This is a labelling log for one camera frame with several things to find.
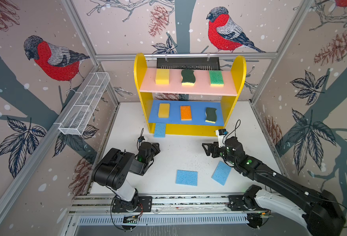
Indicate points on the plain yellow sponge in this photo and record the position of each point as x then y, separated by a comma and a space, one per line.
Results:
162, 76

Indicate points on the blue sponge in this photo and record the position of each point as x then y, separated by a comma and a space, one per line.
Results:
160, 130
221, 173
189, 178

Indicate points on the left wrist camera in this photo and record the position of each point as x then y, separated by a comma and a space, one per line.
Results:
141, 139

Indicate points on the black perforated metal tray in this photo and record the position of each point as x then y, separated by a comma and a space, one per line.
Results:
189, 63

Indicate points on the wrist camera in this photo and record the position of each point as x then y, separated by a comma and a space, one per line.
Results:
221, 134
141, 139

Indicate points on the horizontal aluminium frame bar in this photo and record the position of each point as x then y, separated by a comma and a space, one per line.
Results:
131, 57

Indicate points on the dark green wavy sponge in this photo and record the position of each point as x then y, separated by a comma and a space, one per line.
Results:
188, 77
211, 116

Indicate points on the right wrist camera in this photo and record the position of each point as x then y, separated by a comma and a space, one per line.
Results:
221, 134

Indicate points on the orange sponge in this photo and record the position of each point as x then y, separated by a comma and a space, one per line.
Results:
186, 113

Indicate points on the yellow shelf unit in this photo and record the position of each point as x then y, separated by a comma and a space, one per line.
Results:
193, 118

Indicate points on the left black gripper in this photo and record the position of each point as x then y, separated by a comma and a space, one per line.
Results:
153, 147

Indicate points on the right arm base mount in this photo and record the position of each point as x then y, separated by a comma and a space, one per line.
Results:
241, 203

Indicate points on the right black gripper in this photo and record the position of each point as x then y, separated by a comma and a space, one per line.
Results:
214, 147

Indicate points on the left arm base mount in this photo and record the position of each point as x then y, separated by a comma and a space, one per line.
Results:
141, 204

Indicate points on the yellow orange-tinted sponge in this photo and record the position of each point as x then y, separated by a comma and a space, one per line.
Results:
164, 109

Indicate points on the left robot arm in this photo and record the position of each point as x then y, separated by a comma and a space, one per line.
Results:
113, 169

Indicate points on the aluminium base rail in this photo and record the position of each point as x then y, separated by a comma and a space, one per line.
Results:
159, 204

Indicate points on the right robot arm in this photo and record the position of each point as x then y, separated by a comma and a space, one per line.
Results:
318, 212

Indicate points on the white wire mesh basket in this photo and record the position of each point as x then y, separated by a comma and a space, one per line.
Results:
79, 115

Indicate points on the bright green sponge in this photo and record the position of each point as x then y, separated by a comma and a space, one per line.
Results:
216, 78

